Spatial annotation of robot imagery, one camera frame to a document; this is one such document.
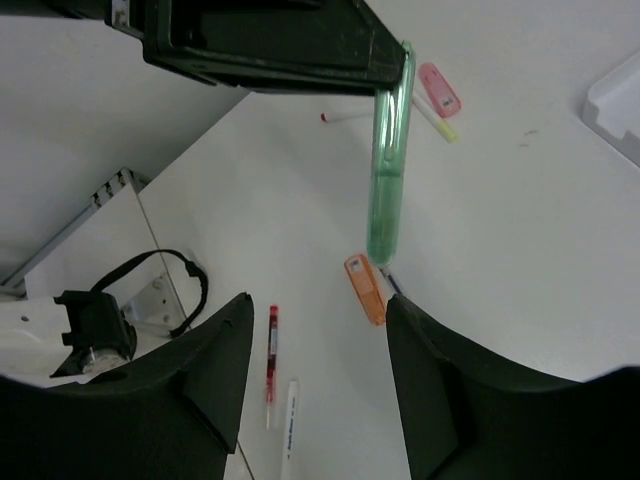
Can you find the pink eraser case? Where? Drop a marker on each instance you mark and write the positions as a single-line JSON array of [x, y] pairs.
[[443, 98]]

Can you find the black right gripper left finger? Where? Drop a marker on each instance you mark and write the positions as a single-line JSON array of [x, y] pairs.
[[173, 413]]

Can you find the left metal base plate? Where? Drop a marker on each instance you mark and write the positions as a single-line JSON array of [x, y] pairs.
[[156, 306]]

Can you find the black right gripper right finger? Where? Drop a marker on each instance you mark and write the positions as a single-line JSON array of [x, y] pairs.
[[469, 413]]

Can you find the green eraser case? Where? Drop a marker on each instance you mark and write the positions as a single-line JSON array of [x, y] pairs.
[[391, 125]]

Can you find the orange eraser case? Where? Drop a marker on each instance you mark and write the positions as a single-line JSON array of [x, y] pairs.
[[364, 282]]

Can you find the white divided organizer tray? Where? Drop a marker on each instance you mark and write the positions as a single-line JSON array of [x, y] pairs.
[[611, 108]]

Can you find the red gel pen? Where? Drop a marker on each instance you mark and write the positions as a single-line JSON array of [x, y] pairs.
[[270, 380]]

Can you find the red tip white pen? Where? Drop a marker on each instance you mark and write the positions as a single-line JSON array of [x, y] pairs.
[[342, 115]]

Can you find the white marker pen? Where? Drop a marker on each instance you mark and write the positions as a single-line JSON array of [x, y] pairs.
[[289, 429]]

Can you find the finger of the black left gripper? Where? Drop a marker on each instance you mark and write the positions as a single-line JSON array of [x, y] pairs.
[[318, 47]]

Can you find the blue ballpoint pen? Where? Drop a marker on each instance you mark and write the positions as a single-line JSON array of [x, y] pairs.
[[391, 281]]

